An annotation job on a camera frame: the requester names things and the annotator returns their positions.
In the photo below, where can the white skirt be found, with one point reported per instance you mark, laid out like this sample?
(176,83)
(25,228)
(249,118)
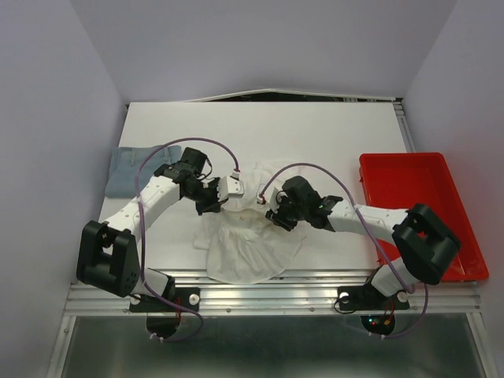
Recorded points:
(242,246)

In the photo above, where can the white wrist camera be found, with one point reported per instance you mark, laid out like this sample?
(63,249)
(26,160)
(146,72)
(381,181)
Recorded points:
(270,197)
(229,187)

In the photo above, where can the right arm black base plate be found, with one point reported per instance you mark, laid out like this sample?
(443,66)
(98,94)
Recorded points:
(351,299)

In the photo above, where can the red plastic tray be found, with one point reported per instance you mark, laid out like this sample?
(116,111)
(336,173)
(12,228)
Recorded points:
(401,180)

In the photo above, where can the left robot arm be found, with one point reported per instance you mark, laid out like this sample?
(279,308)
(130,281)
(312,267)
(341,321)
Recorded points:
(109,258)

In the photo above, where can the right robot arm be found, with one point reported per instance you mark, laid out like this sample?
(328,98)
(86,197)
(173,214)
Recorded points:
(425,244)

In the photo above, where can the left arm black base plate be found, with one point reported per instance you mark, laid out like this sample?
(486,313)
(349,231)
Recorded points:
(188,297)

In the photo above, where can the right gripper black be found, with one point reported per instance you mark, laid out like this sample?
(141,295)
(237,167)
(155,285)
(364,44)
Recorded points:
(277,218)

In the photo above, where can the aluminium frame rail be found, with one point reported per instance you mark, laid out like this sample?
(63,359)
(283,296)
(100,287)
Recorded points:
(295,292)

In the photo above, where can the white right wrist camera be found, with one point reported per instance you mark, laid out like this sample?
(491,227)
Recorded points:
(270,197)

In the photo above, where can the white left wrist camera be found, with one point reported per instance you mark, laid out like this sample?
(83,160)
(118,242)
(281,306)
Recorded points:
(229,187)

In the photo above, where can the folded light blue skirt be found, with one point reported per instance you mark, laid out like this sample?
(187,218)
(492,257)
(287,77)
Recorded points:
(126,162)

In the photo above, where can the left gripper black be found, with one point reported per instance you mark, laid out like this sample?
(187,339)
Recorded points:
(213,205)

